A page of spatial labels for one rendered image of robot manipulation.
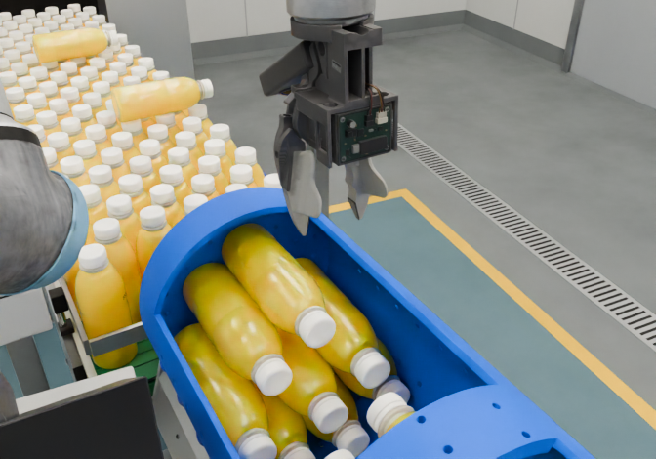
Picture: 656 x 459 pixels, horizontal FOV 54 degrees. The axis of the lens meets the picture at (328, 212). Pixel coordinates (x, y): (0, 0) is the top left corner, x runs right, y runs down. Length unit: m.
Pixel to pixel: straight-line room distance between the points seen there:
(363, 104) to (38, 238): 0.30
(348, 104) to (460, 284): 2.21
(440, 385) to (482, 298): 1.88
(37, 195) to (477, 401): 0.41
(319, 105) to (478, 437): 0.29
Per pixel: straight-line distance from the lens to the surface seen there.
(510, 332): 2.53
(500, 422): 0.54
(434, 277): 2.73
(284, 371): 0.71
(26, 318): 1.01
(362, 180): 0.64
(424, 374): 0.81
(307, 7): 0.53
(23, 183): 0.60
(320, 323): 0.70
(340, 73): 0.53
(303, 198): 0.60
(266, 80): 0.66
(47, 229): 0.60
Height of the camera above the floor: 1.63
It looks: 31 degrees down
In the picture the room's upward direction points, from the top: straight up
